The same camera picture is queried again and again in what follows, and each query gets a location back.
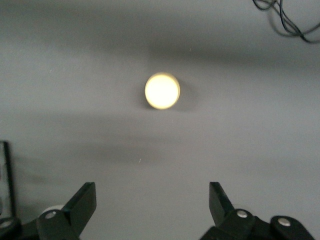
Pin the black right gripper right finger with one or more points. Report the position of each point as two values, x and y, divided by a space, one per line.
225 220

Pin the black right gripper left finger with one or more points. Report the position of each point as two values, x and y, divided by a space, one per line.
75 215

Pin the yellow plastic cup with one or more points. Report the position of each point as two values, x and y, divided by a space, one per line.
162 91

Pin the dark grey table mat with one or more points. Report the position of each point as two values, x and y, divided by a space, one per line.
75 100

